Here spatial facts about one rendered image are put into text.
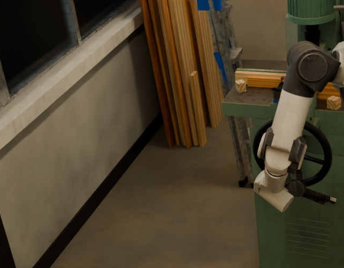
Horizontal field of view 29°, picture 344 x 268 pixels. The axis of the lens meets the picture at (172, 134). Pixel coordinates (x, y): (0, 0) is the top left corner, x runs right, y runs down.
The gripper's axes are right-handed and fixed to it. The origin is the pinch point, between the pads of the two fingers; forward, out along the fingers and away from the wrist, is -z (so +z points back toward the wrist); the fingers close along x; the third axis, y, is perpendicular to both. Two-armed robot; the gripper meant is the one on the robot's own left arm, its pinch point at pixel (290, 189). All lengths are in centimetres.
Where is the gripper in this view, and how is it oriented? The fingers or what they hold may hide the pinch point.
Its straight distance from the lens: 242.4
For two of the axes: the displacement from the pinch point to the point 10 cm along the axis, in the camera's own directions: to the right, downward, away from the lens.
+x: 9.0, -1.4, -4.0
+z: -4.1, -0.2, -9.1
